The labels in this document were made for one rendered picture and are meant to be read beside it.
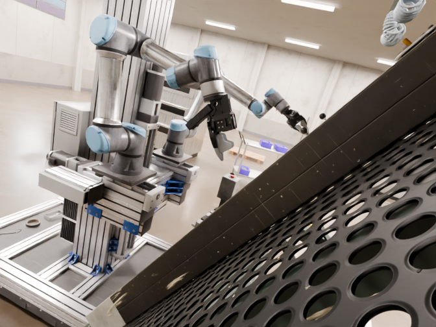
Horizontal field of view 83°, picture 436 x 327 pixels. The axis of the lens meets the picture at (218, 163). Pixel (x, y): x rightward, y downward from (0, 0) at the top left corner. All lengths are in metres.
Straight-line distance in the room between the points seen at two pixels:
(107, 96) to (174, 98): 3.79
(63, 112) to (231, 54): 11.26
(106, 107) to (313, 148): 0.91
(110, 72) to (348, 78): 11.49
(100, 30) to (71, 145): 0.74
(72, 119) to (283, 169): 1.37
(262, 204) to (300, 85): 11.64
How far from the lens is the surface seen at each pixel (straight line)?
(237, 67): 12.36
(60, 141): 1.69
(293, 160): 0.35
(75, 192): 1.29
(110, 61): 1.12
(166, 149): 1.66
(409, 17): 0.97
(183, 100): 4.77
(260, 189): 0.37
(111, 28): 1.10
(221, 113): 0.81
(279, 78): 12.02
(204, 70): 0.81
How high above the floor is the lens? 1.52
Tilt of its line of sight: 16 degrees down
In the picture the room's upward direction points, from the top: 16 degrees clockwise
